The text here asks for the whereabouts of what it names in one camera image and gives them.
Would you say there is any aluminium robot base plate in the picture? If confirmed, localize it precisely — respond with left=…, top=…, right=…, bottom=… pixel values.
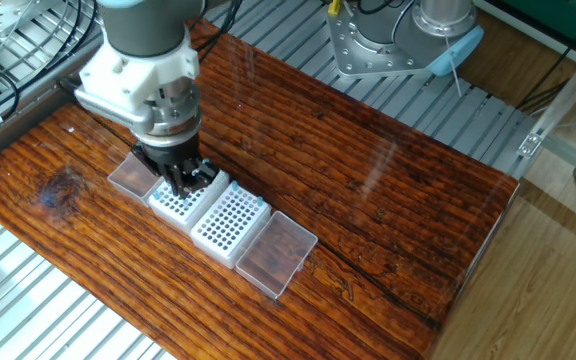
left=326, top=2, right=435, bottom=80

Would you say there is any aluminium frame post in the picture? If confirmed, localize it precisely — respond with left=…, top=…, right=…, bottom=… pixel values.
left=535, top=34, right=576, bottom=146

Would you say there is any aluminium corner bracket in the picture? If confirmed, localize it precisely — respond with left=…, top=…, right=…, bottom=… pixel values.
left=516, top=130, right=544, bottom=161

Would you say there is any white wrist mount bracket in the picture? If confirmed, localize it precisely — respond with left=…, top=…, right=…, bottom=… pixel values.
left=73, top=37, right=201, bottom=132

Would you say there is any white perforated pipette tip rack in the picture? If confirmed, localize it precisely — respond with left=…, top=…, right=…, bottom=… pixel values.
left=190, top=180, right=273, bottom=270
left=146, top=167, right=232, bottom=235

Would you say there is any white cable tie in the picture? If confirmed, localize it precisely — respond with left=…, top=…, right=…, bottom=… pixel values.
left=445, top=32, right=468, bottom=93

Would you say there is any glossy brown wooden board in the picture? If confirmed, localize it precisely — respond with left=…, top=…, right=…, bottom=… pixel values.
left=0, top=19, right=521, bottom=360

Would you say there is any black floor cable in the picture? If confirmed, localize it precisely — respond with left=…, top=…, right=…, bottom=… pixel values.
left=516, top=47, right=576, bottom=114

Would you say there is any silver wrist flange coupling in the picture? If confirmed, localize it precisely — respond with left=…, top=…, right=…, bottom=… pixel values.
left=131, top=82, right=204, bottom=149

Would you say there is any clear plastic rack lid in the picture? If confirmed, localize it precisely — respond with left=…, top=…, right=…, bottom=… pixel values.
left=106, top=151, right=164, bottom=207
left=235, top=210, right=319, bottom=300

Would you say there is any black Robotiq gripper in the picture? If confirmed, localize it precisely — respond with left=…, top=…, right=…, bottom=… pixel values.
left=135, top=134, right=219, bottom=200

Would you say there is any aluminium plate with holes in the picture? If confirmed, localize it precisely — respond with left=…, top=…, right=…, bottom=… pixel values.
left=0, top=0, right=60, bottom=40

